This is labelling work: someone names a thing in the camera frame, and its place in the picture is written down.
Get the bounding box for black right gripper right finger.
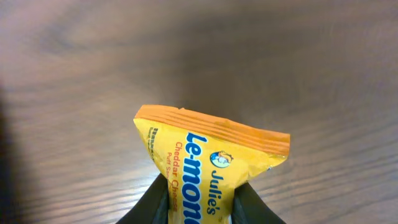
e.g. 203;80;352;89
231;183;286;224

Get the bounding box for small yellow snack packet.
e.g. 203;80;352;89
134;105;290;224

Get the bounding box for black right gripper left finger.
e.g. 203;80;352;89
116;174;169;224

